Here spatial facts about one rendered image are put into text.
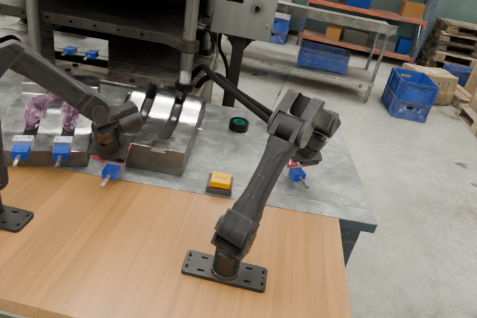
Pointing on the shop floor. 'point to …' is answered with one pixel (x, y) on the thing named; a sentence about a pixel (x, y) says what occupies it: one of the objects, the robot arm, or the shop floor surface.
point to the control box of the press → (244, 8)
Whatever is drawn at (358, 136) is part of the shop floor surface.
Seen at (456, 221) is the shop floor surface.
